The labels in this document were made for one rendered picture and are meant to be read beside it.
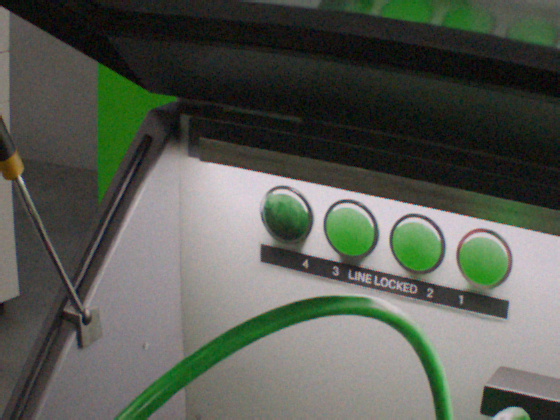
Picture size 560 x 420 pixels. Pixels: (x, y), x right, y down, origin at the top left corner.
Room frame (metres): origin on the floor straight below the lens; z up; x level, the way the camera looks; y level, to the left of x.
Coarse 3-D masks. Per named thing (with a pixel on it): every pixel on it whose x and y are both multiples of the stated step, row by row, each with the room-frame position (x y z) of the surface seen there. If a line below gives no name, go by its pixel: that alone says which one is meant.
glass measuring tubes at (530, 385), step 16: (512, 368) 0.78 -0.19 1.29; (496, 384) 0.75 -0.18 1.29; (512, 384) 0.75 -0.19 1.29; (528, 384) 0.75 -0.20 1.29; (544, 384) 0.75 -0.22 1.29; (496, 400) 0.75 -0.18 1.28; (512, 400) 0.74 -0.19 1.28; (528, 400) 0.73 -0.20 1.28; (544, 400) 0.73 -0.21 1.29; (544, 416) 0.72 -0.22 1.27
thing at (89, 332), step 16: (0, 128) 0.75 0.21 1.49; (0, 144) 0.75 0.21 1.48; (0, 160) 0.75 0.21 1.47; (16, 160) 0.76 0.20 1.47; (16, 176) 0.76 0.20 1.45; (32, 208) 0.78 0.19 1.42; (48, 240) 0.79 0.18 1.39; (48, 256) 0.79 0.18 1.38; (64, 272) 0.80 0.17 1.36; (64, 288) 0.81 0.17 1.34; (80, 304) 0.82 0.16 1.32; (96, 304) 0.84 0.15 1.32; (80, 320) 0.81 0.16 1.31; (96, 320) 0.83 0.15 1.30; (80, 336) 0.81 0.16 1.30; (96, 336) 0.83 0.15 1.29
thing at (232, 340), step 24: (264, 312) 0.61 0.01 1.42; (288, 312) 0.62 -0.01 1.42; (312, 312) 0.62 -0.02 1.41; (336, 312) 0.64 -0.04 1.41; (360, 312) 0.65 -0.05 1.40; (384, 312) 0.66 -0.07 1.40; (240, 336) 0.59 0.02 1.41; (264, 336) 0.60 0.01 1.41; (408, 336) 0.68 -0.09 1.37; (192, 360) 0.58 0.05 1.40; (216, 360) 0.58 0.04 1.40; (432, 360) 0.69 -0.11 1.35; (168, 384) 0.56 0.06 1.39; (432, 384) 0.70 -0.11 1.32; (144, 408) 0.55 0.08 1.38
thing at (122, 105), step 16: (112, 80) 3.63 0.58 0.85; (128, 80) 3.60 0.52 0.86; (112, 96) 3.63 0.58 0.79; (128, 96) 3.59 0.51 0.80; (144, 96) 3.56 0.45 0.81; (160, 96) 3.53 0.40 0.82; (112, 112) 3.63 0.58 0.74; (128, 112) 3.59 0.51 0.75; (144, 112) 3.56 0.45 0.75; (112, 128) 3.63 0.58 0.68; (128, 128) 3.59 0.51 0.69; (112, 144) 3.63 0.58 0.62; (128, 144) 3.59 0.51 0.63; (112, 160) 3.63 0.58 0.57; (112, 176) 3.63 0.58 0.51
